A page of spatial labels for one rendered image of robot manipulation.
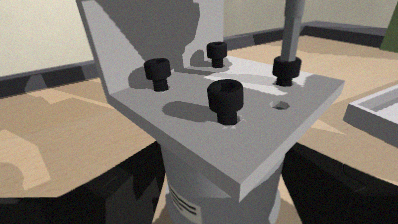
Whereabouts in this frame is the grey metal bracket with holes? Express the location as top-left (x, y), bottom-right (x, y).
top-left (75, 0), bottom-right (345, 202)

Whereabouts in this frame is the grey cylinder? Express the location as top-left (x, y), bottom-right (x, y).
top-left (156, 140), bottom-right (286, 224)

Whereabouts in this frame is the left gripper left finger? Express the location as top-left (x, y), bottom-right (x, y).
top-left (0, 141), bottom-right (166, 224)

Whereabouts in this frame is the red screwdriver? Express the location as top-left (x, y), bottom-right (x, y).
top-left (280, 0), bottom-right (306, 62)

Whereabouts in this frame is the grey rectangular table frame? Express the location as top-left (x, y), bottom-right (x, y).
top-left (0, 21), bottom-right (387, 98)

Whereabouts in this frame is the black screw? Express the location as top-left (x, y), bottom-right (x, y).
top-left (207, 79), bottom-right (244, 126)
top-left (206, 42), bottom-right (227, 68)
top-left (272, 56), bottom-right (302, 87)
top-left (144, 58), bottom-right (171, 92)

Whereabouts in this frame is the white shallow rectangular tray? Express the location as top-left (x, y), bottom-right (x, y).
top-left (343, 84), bottom-right (398, 147)

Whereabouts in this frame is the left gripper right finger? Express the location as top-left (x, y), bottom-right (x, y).
top-left (281, 142), bottom-right (398, 224)

